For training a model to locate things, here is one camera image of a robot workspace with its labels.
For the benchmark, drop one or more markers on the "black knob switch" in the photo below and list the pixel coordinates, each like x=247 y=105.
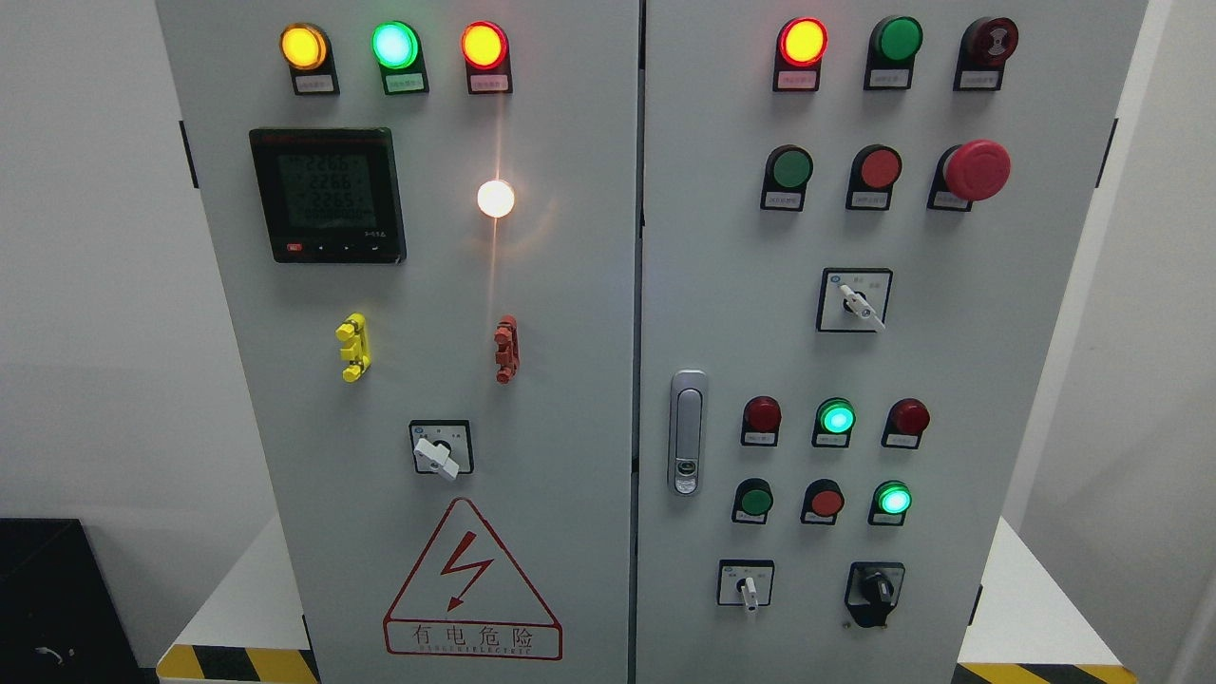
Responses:
x=872 y=591

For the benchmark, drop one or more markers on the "grey electrical control cabinet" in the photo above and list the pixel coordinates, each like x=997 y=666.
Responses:
x=635 y=139

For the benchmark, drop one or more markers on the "red terminal connector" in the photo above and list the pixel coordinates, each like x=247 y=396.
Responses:
x=507 y=353

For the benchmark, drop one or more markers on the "dark red indicator light left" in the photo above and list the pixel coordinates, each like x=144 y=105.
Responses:
x=760 y=422

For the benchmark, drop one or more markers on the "dark red indicator light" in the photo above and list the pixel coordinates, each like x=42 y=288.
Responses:
x=906 y=423
x=760 y=422

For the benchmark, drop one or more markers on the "white lit indicator light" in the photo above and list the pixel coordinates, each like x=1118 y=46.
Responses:
x=495 y=198

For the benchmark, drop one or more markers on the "green push button lower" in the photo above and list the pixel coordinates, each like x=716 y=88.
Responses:
x=753 y=500

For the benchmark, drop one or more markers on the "green lit indicator middle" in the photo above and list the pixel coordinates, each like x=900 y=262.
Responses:
x=834 y=421

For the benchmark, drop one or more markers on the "green push button second row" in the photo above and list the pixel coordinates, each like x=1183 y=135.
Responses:
x=786 y=176

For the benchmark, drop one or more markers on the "yellow terminal connector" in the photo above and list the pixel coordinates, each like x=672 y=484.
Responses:
x=352 y=335

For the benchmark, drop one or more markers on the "red push button lower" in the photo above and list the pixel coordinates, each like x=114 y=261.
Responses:
x=823 y=501

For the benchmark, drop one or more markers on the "red electric danger sticker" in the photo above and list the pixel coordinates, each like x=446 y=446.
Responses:
x=466 y=596

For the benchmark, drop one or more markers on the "dark red indicator light right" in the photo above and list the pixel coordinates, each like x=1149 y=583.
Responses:
x=906 y=423

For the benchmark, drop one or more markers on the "black digital power meter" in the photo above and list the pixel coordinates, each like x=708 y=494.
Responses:
x=329 y=195

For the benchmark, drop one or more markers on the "red push button second row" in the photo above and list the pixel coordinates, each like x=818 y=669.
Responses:
x=872 y=176

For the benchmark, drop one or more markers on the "orange red indicator light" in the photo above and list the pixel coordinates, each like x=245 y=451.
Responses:
x=485 y=48

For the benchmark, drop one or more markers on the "green lit button lower right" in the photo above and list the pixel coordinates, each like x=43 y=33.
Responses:
x=890 y=503

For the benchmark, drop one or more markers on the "red lit indicator light right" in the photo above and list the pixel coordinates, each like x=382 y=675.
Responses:
x=798 y=54

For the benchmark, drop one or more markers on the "green lit indicator light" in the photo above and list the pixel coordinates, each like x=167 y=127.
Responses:
x=399 y=55

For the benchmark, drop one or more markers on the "red emergency stop button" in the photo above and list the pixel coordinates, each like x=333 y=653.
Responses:
x=968 y=172

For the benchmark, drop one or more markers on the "dark green push button top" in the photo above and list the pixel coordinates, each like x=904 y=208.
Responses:
x=892 y=49

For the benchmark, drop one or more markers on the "yellow indicator light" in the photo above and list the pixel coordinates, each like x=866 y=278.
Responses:
x=308 y=52

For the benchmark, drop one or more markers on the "dark red buzzer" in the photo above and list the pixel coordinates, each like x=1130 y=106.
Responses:
x=984 y=50

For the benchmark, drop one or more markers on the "white platform with hazard stripes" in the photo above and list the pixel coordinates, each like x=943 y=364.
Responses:
x=1025 y=629

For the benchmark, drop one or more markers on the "black box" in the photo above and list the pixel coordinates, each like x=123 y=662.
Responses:
x=58 y=622

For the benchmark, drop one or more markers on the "silver door lock handle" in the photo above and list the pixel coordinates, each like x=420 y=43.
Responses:
x=687 y=398

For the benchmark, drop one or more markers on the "left white selector switch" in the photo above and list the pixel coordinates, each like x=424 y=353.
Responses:
x=442 y=447

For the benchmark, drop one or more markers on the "white selector switch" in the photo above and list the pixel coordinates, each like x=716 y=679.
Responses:
x=745 y=584
x=442 y=447
x=853 y=300

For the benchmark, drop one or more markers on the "upper right white selector switch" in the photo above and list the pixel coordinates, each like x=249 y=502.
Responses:
x=853 y=300

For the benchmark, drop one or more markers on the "lower white selector switch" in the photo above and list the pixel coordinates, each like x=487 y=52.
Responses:
x=745 y=584

